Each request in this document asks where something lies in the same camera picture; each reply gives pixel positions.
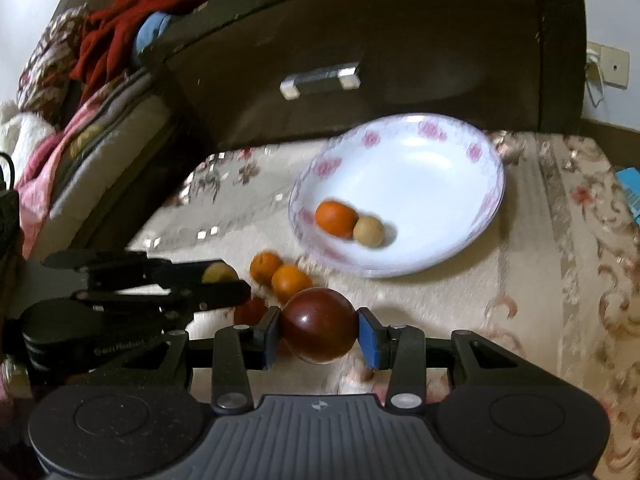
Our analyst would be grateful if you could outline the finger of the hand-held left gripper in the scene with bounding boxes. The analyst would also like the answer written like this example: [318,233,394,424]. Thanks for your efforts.
[74,280,252,315]
[42,249,227,287]

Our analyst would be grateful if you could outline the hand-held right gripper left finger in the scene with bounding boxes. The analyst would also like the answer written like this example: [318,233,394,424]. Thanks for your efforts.
[134,306,282,413]

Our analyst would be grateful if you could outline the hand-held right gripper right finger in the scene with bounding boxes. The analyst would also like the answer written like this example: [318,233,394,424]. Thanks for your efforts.
[356,306,523,413]

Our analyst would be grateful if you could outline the small tan longan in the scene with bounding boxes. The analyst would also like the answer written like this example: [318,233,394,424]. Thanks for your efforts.
[352,215,386,248]
[201,262,239,285]

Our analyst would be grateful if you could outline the red tomato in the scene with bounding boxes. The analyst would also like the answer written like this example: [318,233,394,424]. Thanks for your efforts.
[233,296,268,327]

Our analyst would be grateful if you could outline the dark red plum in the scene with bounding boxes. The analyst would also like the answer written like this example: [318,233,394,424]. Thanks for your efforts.
[281,287,360,365]

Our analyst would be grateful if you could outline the orange tangerine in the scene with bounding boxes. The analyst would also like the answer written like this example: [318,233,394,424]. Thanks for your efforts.
[249,251,284,283]
[271,264,315,301]
[315,200,360,239]

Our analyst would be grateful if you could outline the white floral plate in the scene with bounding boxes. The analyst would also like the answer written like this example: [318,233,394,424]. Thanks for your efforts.
[287,114,506,278]

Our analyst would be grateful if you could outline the grey mattress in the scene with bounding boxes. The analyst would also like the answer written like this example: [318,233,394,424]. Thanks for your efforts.
[30,67,181,261]

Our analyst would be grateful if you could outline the pink blanket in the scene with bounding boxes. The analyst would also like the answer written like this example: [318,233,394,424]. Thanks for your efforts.
[15,75,132,261]

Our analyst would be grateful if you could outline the white fleece blanket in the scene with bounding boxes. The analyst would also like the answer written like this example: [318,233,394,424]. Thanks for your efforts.
[0,100,56,181]

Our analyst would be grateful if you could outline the beige floral rug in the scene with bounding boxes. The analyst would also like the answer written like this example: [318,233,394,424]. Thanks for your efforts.
[125,130,640,480]

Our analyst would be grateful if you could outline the blue cloth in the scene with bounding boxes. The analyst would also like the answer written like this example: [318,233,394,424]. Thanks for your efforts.
[134,11,173,58]

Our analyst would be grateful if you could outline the brown floral quilt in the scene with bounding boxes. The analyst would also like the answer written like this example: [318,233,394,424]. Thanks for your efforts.
[17,5,91,111]

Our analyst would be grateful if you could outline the red garment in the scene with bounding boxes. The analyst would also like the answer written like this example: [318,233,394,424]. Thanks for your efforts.
[70,0,223,106]

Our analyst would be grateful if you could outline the blue packet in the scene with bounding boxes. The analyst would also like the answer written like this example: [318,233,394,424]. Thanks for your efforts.
[615,165,640,226]

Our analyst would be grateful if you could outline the dark wooden nightstand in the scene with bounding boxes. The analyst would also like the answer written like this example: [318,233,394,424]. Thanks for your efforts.
[142,0,588,153]

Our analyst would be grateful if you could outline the dark bed frame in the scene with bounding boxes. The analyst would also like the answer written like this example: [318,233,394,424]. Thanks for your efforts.
[75,110,206,256]

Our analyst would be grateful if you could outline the black cable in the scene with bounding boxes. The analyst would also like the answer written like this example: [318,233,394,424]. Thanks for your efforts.
[0,152,17,193]

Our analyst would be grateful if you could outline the silver drawer handle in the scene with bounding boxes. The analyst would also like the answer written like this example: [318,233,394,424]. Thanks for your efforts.
[280,62,361,100]

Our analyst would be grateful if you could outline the beige wall outlet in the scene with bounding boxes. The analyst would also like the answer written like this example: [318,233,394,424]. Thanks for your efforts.
[585,42,631,88]

